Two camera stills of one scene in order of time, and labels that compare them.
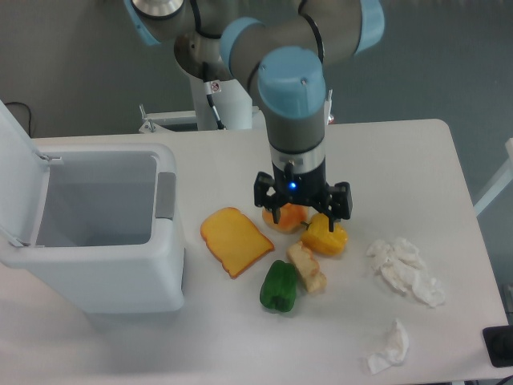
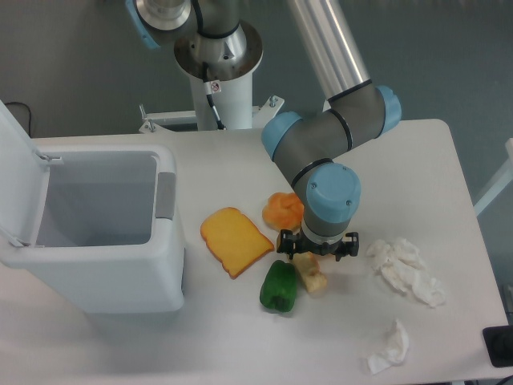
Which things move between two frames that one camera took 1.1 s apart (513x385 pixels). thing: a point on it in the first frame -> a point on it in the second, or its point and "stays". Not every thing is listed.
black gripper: x=304 y=188 -> x=286 y=244
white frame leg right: x=504 y=176 stays
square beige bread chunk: x=307 y=268 stays
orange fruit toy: x=289 y=219 stays
